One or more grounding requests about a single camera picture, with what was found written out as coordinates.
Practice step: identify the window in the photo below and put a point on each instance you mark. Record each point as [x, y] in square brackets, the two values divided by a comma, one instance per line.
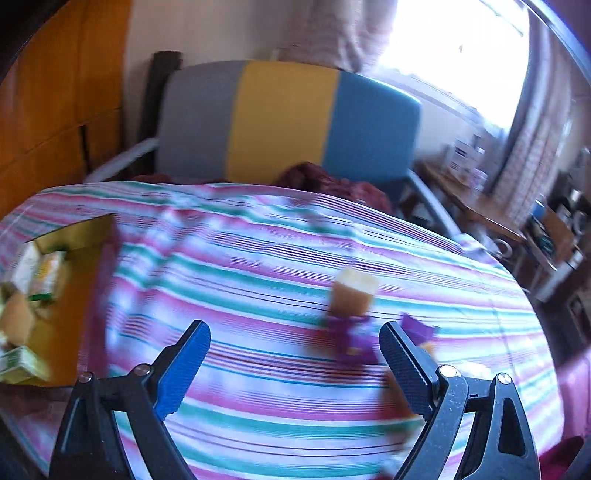
[452, 55]

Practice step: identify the purple snack packet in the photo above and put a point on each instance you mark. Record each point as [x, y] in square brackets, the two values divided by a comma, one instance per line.
[418, 330]
[348, 339]

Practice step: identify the grey yellow blue armchair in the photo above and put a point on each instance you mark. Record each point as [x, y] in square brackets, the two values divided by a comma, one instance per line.
[203, 120]

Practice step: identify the black rolled mat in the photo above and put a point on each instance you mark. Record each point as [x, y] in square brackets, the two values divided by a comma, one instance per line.
[157, 83]

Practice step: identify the patterned pink curtain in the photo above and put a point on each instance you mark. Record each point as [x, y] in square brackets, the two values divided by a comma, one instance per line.
[540, 115]
[332, 32]

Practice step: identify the person's maroon clothing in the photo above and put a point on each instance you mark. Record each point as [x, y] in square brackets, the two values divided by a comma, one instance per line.
[572, 392]

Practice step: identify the white cardboard box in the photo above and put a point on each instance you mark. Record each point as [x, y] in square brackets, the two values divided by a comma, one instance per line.
[25, 265]

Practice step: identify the wooden wardrobe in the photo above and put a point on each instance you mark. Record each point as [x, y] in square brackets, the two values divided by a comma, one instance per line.
[46, 92]

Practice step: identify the striped tablecloth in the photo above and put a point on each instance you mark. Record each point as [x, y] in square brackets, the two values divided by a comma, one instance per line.
[258, 258]

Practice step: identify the maroon cloth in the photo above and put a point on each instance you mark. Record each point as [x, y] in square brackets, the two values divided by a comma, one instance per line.
[323, 180]

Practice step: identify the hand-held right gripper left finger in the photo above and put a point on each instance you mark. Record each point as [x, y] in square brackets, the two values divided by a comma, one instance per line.
[182, 369]

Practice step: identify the brown cake block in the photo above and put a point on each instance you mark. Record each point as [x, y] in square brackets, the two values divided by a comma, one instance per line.
[353, 295]

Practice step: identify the yellow snack packet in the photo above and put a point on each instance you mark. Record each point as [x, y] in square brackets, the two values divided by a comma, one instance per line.
[51, 274]

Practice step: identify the green white carton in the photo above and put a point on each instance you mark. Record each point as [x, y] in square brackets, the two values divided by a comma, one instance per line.
[21, 364]

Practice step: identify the white printed carton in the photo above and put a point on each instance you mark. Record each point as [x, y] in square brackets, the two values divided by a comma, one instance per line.
[466, 154]

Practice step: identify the gold metal tin box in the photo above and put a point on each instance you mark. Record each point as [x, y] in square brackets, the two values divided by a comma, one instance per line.
[69, 318]

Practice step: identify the wooden side table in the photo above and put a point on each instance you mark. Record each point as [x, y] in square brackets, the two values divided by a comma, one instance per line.
[475, 207]

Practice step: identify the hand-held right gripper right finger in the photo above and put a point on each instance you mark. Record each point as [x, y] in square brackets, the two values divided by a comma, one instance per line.
[406, 369]

